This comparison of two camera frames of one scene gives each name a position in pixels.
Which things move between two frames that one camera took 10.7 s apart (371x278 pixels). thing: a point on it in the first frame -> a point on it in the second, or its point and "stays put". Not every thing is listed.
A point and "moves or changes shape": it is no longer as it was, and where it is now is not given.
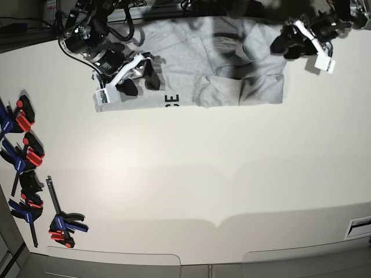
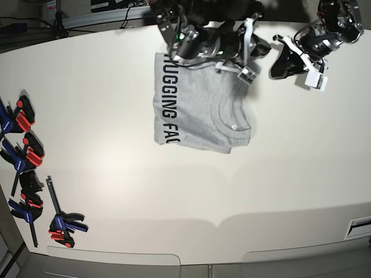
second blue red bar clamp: x=22 y=158 stays put
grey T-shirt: x=207 y=62 moves or changes shape
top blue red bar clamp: x=19 y=121 stays put
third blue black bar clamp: x=32 y=205 stays put
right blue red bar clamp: x=64 y=223 stays put
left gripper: x=116 y=67 -> x=228 y=42
